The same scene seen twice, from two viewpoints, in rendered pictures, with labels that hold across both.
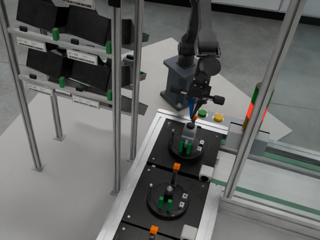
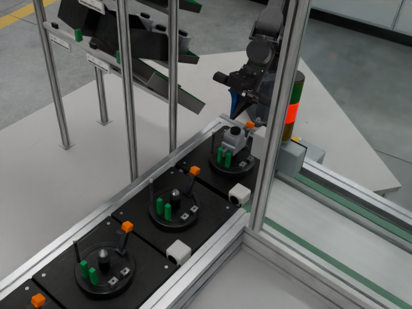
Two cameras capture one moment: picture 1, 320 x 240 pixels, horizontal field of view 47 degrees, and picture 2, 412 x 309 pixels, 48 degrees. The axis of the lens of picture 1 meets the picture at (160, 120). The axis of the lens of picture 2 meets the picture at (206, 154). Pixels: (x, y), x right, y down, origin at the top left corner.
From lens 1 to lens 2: 0.44 m
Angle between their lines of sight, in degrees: 17
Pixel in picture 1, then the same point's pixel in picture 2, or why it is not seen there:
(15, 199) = (27, 168)
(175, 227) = (167, 240)
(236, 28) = not seen: outside the picture
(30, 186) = (48, 161)
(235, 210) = (262, 251)
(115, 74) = (122, 27)
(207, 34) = (271, 15)
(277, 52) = (291, 16)
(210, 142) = not seen: hidden behind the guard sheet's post
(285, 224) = (321, 287)
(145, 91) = (227, 97)
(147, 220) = (139, 223)
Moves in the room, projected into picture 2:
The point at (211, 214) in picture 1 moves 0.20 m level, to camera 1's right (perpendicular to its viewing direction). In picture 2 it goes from (222, 241) to (297, 273)
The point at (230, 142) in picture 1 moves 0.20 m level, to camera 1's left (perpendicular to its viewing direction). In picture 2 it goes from (255, 149) to (181, 122)
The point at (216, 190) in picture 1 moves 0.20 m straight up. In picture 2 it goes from (244, 217) to (252, 164)
